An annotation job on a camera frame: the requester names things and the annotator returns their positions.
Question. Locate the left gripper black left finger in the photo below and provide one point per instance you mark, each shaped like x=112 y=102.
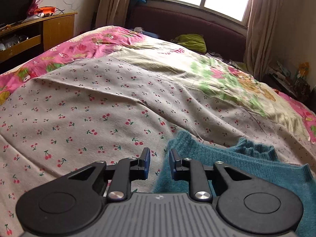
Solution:
x=74 y=202

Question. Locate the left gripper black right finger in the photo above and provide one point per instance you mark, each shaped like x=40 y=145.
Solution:
x=224 y=200

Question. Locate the teal knit sweater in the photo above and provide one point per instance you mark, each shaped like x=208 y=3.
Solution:
x=255 y=159

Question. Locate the cherry print bed sheet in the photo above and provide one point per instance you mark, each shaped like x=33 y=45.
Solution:
x=108 y=93

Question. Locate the cluttered bedside shelf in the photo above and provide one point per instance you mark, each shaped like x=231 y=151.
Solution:
x=280 y=78

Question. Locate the dark maroon headboard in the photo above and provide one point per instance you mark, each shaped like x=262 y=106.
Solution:
x=169 y=20

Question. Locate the green cloth bundle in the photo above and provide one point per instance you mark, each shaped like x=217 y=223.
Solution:
x=193 y=42

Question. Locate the wooden side cabinet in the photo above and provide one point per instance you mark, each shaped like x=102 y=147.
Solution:
x=45 y=32

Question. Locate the orange object on cabinet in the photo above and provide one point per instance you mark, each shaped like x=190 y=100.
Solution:
x=45 y=10

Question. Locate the beige left curtain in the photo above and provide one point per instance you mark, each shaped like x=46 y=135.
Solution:
x=111 y=13

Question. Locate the beige curtain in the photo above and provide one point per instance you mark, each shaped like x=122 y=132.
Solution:
x=260 y=32
x=111 y=13

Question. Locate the beige right curtain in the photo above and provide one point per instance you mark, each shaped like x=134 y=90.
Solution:
x=260 y=32

